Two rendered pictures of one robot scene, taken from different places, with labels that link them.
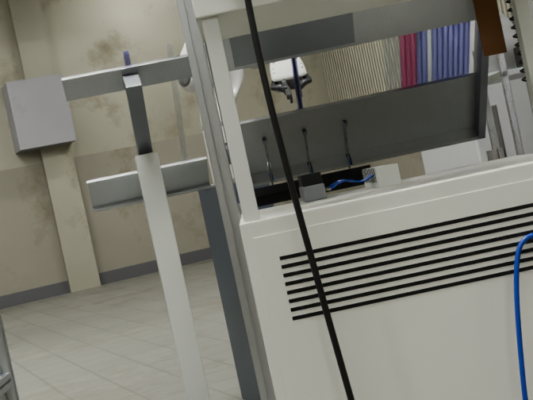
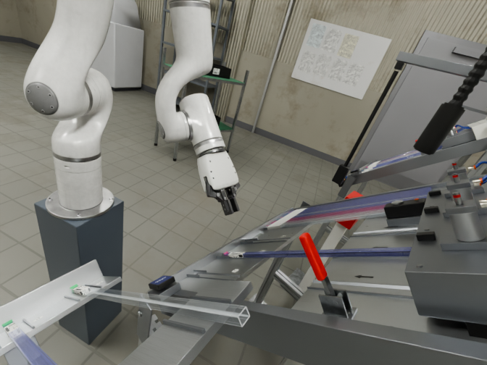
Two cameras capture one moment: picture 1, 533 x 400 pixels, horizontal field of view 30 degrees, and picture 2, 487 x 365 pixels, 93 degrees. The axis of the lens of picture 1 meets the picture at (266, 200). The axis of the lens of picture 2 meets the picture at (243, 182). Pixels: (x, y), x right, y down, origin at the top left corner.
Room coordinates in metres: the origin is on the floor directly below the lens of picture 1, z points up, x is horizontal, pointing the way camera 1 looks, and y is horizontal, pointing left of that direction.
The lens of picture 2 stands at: (2.47, 0.29, 1.27)
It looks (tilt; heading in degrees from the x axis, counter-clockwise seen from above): 28 degrees down; 305
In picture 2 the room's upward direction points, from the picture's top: 17 degrees clockwise
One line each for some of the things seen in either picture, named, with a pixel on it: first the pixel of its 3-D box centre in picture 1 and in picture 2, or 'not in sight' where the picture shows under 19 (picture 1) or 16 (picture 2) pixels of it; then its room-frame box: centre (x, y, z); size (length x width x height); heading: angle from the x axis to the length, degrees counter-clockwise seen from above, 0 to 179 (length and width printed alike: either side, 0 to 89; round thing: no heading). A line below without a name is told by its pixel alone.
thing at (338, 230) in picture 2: not in sight; (327, 249); (2.62, -1.00, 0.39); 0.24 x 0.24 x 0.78; 1
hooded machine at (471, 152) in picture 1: (478, 119); (112, 40); (7.73, -1.74, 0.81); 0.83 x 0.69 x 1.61; 22
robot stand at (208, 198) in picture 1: (254, 289); (88, 269); (3.21, 0.10, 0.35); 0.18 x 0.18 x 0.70; 22
